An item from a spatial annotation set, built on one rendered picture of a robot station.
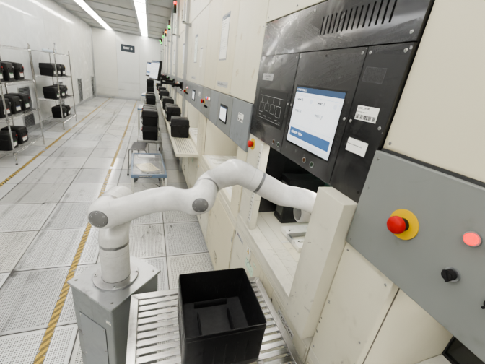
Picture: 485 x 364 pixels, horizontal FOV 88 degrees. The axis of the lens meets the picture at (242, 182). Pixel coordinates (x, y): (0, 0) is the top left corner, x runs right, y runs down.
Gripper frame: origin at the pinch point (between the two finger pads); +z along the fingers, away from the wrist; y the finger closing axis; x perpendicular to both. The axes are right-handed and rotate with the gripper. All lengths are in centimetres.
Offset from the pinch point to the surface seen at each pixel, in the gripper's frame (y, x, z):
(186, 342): 26, -30, -76
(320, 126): 3.0, 35.4, -33.2
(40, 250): -147, -122, -190
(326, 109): 4, 41, -33
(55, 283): -103, -122, -164
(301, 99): -12, 42, -34
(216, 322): 10, -44, -62
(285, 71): -29, 52, -35
